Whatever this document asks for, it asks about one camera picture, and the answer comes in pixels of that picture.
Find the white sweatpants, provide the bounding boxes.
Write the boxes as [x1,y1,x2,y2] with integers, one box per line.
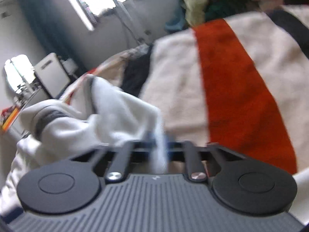
[1,75,168,215]

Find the striped bed blanket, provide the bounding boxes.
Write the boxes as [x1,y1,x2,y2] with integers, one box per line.
[60,4,309,219]

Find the white black chair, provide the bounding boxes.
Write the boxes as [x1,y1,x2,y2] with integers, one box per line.
[34,52,78,98]

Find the garment steamer stand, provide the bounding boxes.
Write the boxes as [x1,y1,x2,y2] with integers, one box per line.
[111,0,153,46]

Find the white dressing table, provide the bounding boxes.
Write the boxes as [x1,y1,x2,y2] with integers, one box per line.
[2,87,49,140]

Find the orange box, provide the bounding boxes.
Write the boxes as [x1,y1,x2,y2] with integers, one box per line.
[1,108,19,132]

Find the right teal curtain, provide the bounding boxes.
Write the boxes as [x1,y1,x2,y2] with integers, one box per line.
[165,0,188,34]

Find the teal curtain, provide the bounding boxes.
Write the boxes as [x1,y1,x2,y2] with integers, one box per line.
[17,0,87,74]
[165,0,188,34]

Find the vanity mirror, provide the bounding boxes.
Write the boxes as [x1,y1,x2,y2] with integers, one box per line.
[4,55,35,94]

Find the green garment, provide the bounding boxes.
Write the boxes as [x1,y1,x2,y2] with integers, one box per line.
[204,0,247,22]

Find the left teal curtain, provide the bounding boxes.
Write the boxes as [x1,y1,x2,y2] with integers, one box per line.
[17,0,87,74]

